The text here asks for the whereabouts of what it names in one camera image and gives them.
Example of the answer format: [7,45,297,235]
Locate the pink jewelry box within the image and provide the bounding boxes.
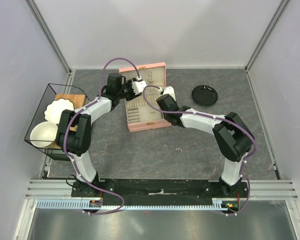
[125,62,171,132]

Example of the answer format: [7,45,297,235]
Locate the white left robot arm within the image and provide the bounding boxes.
[55,73,144,183]

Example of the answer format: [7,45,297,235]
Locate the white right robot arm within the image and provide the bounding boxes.
[156,94,256,186]

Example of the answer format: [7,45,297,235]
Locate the black round plate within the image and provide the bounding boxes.
[191,85,218,107]

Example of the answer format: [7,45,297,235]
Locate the hair clips on plate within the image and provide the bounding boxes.
[203,85,214,92]

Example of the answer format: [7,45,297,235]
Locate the wooden board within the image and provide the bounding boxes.
[53,93,87,150]

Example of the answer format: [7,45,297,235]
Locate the white scalloped dish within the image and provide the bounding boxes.
[44,98,74,125]

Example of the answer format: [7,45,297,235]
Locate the white round bowl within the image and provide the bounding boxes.
[30,121,58,148]

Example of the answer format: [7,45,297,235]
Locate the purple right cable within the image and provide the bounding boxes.
[142,85,257,217]

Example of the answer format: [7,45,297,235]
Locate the purple cable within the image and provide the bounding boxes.
[142,85,257,217]
[63,57,143,216]

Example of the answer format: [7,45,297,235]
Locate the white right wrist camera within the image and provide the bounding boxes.
[161,86,176,101]

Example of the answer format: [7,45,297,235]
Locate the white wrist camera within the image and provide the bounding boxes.
[161,86,176,101]
[131,78,147,95]

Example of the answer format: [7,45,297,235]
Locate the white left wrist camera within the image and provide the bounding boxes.
[131,78,147,95]

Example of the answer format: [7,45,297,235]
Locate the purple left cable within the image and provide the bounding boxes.
[63,57,143,216]

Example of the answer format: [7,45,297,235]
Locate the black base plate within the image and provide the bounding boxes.
[67,178,248,206]

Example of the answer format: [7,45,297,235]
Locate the black wire rack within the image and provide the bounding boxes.
[24,83,90,161]

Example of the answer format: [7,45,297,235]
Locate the slotted cable duct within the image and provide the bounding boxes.
[36,199,228,211]

